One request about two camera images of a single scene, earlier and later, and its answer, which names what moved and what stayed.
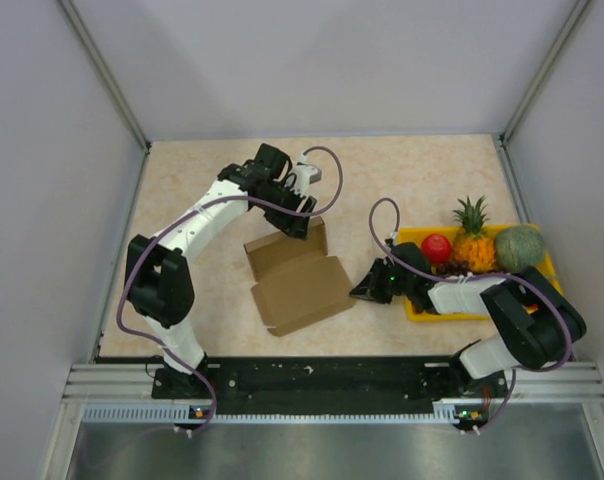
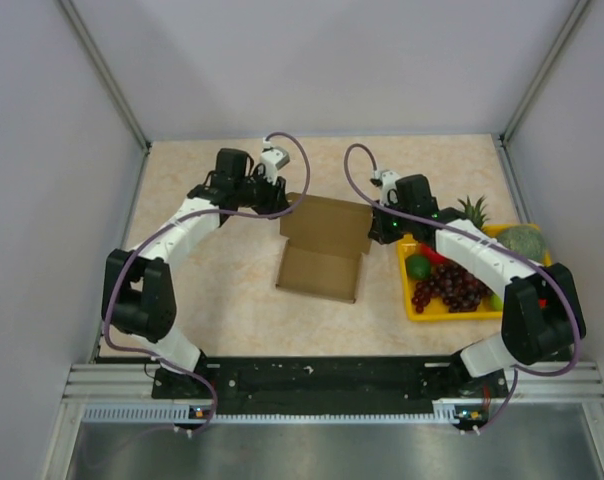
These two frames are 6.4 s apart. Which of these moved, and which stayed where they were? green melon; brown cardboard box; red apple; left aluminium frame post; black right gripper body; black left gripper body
Moved: brown cardboard box; black right gripper body
Stayed: black left gripper body; left aluminium frame post; red apple; green melon
